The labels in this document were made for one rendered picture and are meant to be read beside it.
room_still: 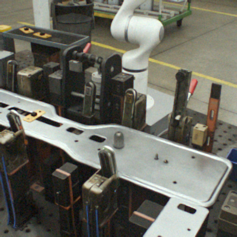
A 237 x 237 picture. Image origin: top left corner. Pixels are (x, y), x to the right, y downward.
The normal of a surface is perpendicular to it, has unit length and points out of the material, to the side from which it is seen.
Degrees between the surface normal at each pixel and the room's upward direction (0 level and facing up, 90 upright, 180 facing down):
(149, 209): 0
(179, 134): 90
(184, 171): 0
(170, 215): 0
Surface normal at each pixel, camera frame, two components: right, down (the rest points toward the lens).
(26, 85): -0.52, 0.42
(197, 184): 0.00, -0.87
